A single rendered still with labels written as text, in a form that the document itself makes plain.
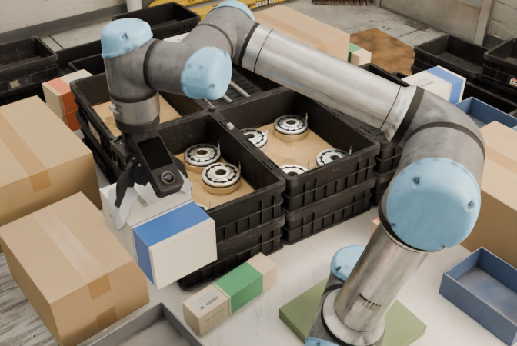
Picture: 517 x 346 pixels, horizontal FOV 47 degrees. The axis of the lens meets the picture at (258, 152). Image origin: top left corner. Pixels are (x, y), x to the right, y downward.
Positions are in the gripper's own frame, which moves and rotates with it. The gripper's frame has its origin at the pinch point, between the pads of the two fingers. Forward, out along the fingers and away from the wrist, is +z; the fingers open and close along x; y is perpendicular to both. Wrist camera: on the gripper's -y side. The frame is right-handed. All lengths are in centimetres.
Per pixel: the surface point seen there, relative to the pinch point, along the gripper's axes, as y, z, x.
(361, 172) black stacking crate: 10, 25, -65
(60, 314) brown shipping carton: 16.4, 29.0, 17.3
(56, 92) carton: 104, 25, -17
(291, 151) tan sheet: 32, 28, -59
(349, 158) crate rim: 9, 18, -59
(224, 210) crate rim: 12.8, 18.6, -22.4
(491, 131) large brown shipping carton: -2, 21, -103
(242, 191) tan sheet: 26, 28, -37
